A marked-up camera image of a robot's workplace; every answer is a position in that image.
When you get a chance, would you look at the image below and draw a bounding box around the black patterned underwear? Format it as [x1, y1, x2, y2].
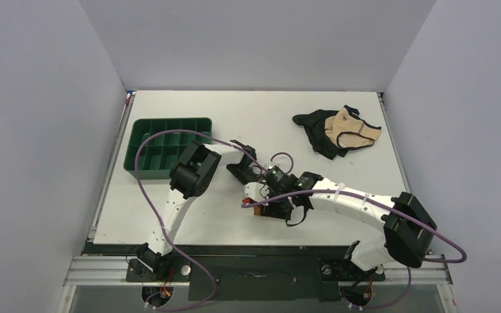
[292, 110, 348, 160]

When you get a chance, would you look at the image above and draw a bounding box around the green compartment tray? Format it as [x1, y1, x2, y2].
[123, 117, 212, 180]

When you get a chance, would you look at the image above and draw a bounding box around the brown underwear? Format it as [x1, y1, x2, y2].
[253, 205, 264, 216]

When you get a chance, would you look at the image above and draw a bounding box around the beige underwear with dark trim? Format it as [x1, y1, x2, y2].
[324, 105, 382, 150]

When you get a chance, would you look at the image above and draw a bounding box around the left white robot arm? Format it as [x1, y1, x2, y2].
[137, 140, 258, 280]

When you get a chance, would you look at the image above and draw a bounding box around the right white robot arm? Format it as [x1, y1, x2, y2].
[243, 167, 436, 278]

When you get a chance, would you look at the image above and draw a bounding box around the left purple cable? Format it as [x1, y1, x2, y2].
[134, 128, 296, 312]

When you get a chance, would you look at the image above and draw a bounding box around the purple cable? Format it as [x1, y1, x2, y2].
[134, 128, 296, 312]
[241, 189, 468, 311]

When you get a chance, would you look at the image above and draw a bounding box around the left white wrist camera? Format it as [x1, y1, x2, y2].
[265, 162, 279, 171]

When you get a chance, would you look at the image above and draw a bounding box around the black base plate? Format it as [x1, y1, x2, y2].
[82, 243, 408, 302]

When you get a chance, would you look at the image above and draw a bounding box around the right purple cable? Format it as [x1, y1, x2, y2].
[241, 189, 468, 311]

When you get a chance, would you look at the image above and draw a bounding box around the aluminium frame rail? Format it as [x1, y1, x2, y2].
[64, 256, 190, 287]

